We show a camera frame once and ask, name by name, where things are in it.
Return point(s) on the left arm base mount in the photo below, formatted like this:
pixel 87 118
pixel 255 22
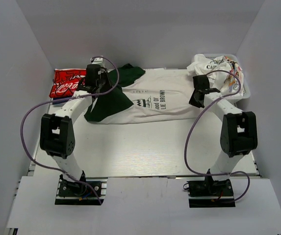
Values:
pixel 74 194

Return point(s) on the green and white t shirt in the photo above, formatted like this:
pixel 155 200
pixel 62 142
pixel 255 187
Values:
pixel 144 96

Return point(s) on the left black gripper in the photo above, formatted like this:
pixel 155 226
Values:
pixel 104 73

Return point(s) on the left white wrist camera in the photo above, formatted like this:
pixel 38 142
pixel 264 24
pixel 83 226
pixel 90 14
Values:
pixel 98 61

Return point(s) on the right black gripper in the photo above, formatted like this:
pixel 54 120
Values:
pixel 193 102

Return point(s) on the white plastic basket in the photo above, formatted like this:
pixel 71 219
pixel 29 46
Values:
pixel 245 95

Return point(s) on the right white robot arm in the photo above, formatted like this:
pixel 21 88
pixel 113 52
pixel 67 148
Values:
pixel 238 133

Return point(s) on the folded blue shirt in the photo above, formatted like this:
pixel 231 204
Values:
pixel 58 101

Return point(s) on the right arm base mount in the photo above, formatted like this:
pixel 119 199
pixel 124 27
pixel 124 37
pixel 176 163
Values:
pixel 208 193

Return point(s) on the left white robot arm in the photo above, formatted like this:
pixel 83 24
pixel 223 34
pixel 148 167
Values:
pixel 57 137

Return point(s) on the folded red coca-cola shirt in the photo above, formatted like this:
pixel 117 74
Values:
pixel 65 82

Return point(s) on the white colourful print t shirt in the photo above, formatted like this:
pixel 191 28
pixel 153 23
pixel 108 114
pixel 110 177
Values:
pixel 218 73

